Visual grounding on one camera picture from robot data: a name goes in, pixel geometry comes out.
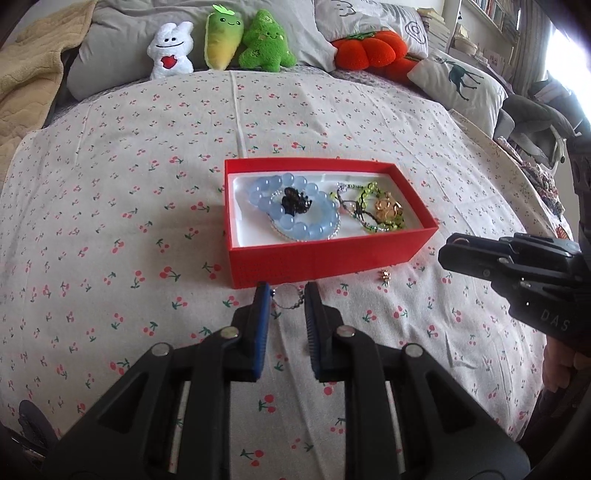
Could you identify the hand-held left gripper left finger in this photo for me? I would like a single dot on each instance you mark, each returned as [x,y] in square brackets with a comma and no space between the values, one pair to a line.
[261,318]

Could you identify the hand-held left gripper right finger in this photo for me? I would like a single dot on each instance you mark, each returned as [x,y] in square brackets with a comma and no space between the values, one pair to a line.
[313,323]

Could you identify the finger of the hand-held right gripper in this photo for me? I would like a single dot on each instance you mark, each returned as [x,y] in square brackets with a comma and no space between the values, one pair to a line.
[466,261]
[475,240]

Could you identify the red cardboard box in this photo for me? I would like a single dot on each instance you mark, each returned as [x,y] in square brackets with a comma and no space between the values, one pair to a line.
[323,263]

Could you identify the small gold earring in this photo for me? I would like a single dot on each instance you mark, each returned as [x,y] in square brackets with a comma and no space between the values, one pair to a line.
[385,275]

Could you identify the black beaded hair clip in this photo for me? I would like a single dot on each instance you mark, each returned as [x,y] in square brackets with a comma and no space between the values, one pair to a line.
[295,201]

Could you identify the person's right hand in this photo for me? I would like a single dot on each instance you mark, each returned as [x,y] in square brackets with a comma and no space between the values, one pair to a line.
[558,367]

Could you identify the floral cloth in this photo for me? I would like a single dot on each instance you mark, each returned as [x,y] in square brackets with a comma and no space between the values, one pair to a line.
[540,184]

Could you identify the white deer print pillow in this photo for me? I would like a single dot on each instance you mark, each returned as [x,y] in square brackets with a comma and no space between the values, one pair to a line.
[457,81]

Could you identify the small orange plush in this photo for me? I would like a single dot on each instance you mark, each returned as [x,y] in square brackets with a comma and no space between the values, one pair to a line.
[406,67]

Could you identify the row of books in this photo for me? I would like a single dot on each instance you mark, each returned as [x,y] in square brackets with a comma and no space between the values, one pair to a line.
[461,32]

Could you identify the orange pumpkin plush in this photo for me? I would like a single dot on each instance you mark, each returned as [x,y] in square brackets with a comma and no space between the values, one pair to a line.
[369,48]

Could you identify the white spiral print pillow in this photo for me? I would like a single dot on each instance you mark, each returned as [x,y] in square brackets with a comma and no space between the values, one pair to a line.
[383,21]

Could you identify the dark round object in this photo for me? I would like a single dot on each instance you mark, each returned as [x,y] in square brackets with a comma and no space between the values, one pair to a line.
[34,424]

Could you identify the green star plush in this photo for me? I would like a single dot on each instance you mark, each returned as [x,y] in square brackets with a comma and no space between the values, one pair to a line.
[265,41]

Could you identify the yellow vegetable plush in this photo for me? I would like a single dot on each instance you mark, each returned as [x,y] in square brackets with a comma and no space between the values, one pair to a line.
[224,39]

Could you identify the white bunny plush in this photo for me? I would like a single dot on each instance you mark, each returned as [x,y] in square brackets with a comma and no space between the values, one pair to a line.
[168,50]

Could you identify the grey pillow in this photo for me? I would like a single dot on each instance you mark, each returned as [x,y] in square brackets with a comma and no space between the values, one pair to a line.
[138,18]

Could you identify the beige quilted blanket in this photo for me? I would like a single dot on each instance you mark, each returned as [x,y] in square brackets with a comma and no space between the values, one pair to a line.
[27,83]

